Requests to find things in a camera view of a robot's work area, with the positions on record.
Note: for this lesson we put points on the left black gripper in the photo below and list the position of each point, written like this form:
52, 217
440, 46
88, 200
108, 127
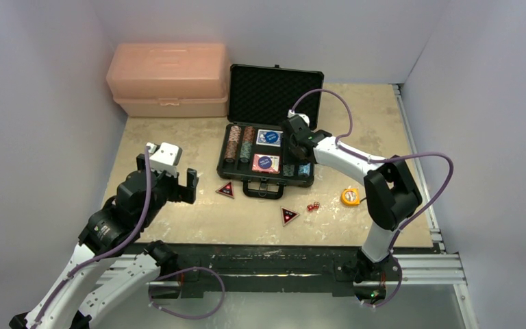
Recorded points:
182, 192

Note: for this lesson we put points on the grey poker chip stack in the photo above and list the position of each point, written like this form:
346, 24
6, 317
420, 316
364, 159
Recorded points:
288, 170

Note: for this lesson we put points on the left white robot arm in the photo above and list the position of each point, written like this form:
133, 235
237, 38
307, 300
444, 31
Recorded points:
74, 301

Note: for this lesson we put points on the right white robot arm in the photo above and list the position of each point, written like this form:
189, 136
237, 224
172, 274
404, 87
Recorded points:
390, 190

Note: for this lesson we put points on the black poker set case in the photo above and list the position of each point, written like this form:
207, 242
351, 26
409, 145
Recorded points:
261, 97

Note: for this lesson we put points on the red triangular dealer button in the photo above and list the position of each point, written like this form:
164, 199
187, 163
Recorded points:
226, 190

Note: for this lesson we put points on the brown lower chip stack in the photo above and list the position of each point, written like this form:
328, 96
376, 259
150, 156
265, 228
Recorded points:
230, 151

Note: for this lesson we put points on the green chip stack in case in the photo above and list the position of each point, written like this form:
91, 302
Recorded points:
245, 152

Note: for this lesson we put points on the orange chip stack in case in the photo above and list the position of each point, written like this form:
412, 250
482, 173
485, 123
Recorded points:
234, 134

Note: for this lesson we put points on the dark red chip stack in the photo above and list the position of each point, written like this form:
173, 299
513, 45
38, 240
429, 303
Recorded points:
248, 135

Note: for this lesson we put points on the red card deck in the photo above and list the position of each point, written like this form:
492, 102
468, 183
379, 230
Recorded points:
264, 163

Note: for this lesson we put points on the blue card deck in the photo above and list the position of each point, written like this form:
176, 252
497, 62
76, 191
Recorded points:
268, 138

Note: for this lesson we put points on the pink plastic storage box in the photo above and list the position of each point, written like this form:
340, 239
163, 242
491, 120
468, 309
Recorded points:
171, 79

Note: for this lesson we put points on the light blue chip stack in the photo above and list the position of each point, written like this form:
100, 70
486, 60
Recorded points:
304, 170

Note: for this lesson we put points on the yellow measuring tape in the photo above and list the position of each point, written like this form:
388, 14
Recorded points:
350, 197

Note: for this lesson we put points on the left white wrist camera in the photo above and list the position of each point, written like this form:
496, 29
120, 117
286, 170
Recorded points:
164, 158

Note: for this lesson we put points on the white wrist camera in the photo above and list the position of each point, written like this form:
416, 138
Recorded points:
164, 158
292, 113

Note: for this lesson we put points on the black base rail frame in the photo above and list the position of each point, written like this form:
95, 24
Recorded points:
339, 271

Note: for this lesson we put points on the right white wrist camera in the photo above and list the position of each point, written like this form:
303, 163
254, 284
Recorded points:
292, 113

